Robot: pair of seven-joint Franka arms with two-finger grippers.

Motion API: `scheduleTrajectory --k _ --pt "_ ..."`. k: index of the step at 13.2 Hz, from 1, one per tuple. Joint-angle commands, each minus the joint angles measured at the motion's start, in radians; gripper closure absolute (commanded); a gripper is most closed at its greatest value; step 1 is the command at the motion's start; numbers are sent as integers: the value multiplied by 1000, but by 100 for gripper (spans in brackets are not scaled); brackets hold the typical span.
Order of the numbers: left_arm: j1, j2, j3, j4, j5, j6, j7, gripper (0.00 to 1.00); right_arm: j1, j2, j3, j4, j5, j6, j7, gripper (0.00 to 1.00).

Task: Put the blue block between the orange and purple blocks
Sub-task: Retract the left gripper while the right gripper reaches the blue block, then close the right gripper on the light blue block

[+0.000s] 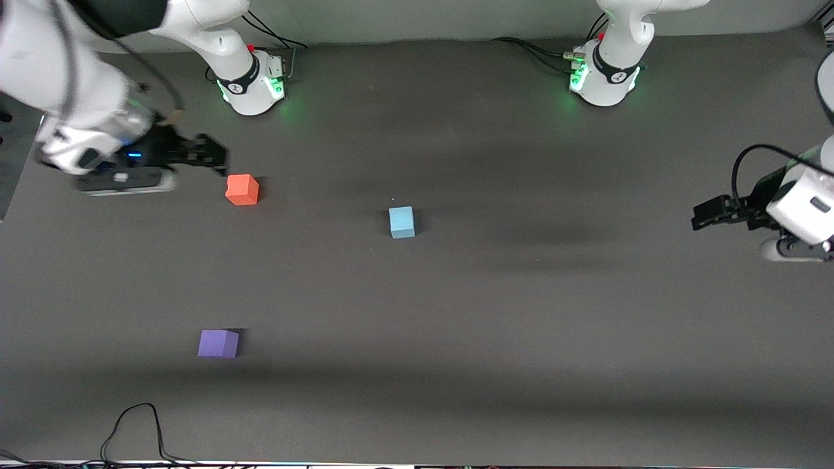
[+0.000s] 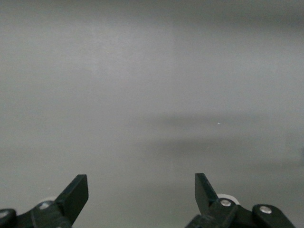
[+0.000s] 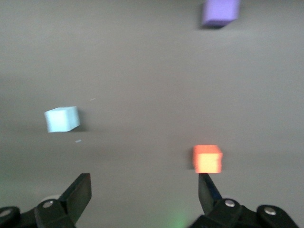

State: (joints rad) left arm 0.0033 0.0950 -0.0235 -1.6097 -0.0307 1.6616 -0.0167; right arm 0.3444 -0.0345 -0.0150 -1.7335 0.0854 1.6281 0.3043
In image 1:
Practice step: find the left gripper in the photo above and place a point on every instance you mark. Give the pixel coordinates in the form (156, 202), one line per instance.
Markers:
(756, 198)

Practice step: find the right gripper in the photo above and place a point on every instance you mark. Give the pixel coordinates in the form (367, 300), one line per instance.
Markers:
(163, 146)

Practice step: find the light blue foam block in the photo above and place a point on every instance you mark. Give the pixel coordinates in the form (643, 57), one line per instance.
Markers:
(402, 222)

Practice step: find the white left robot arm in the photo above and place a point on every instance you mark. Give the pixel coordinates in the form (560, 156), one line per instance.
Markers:
(619, 39)

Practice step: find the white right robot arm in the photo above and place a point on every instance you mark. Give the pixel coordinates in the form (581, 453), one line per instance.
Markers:
(58, 65)

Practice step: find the orange foam block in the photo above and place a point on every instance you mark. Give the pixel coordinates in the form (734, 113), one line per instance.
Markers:
(242, 189)

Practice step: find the purple foam block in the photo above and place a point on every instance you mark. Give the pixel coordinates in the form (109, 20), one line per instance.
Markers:
(217, 344)

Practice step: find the dark grey table mat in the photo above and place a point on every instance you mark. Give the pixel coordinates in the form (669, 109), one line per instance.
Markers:
(456, 326)

